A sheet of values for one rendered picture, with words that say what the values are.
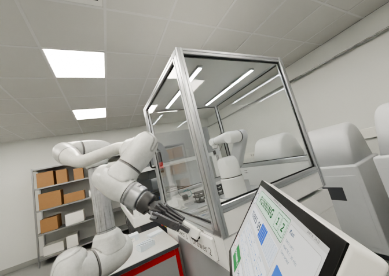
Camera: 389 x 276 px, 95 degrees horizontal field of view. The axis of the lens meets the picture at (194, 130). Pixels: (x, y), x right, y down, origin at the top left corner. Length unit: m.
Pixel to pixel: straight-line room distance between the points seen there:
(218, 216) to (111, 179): 0.54
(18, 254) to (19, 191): 1.31
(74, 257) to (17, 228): 4.81
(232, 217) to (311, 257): 0.70
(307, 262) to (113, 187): 0.58
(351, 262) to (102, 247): 1.10
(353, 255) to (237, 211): 0.77
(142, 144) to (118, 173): 0.14
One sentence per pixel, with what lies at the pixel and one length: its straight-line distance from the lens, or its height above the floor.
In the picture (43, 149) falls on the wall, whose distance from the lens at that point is 5.89.
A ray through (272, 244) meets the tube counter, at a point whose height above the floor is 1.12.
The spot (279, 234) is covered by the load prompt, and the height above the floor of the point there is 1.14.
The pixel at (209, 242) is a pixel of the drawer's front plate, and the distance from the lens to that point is 1.11.
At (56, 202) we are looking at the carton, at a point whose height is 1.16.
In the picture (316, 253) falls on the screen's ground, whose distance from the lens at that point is 0.35.
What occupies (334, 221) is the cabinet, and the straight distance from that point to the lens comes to 1.70.
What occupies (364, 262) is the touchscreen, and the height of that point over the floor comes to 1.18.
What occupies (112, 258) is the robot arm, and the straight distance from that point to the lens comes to 1.24.
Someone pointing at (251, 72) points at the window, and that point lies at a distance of 1.41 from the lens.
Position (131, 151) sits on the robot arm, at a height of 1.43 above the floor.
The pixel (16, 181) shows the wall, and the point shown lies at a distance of 5.94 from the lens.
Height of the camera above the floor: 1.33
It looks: 10 degrees up
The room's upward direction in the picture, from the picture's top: 14 degrees counter-clockwise
